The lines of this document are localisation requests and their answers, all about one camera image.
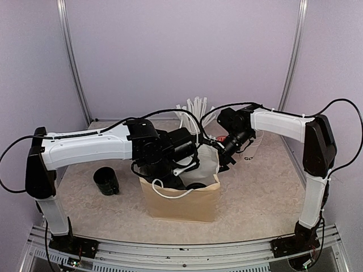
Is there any brown paper bag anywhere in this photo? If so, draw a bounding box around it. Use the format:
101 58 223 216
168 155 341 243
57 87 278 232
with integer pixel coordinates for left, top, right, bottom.
140 144 221 223

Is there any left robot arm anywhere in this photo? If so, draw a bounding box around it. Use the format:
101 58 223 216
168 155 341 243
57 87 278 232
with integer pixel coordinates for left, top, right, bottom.
16 110 203 252

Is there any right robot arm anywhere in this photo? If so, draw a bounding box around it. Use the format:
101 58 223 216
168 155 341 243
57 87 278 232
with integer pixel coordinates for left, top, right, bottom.
202 98 362 252

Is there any red patterned bowl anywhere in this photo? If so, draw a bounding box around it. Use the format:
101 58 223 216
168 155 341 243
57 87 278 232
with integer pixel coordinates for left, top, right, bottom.
217 135 226 145

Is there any stack of white paper cups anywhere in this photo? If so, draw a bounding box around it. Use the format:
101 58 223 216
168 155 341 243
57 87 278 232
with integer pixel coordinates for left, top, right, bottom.
237 131 264 162

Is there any bundle of wrapped white straws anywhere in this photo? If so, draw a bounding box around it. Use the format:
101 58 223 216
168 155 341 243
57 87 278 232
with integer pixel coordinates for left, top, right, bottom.
175 96 216 134

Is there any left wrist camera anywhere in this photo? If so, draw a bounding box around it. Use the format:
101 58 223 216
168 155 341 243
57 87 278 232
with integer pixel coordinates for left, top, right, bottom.
173 160 200 176

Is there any aluminium front rail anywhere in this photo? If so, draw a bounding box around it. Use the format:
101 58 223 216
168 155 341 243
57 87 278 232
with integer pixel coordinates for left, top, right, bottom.
15 224 352 271

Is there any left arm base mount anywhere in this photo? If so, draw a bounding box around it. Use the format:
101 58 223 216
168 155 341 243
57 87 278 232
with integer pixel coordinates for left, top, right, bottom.
49 235 99 259

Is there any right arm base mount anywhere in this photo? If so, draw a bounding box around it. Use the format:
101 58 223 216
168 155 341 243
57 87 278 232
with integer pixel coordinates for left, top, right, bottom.
270 234 320 258

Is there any right aluminium post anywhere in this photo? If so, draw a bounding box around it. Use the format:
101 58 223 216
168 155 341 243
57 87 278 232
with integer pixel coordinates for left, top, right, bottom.
278 0 309 111

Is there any aluminium post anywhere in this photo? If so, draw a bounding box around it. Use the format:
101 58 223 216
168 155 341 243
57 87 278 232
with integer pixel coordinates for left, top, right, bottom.
278 0 309 111
56 0 92 125

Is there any left aluminium post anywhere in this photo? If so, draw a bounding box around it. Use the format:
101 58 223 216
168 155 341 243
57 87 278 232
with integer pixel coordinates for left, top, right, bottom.
56 0 92 125

